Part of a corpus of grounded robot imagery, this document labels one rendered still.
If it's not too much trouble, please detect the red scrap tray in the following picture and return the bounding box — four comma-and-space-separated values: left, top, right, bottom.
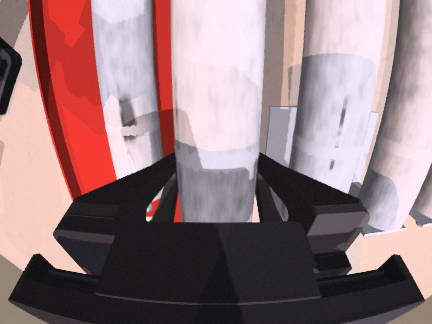
28, 0, 175, 201

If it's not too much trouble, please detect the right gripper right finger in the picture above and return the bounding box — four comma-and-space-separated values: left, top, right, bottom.
255, 152, 370, 255

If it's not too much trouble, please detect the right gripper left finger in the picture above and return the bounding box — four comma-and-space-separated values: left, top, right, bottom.
64, 152, 178, 222

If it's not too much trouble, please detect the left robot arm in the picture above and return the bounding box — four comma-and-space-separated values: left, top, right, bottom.
0, 37, 22, 115

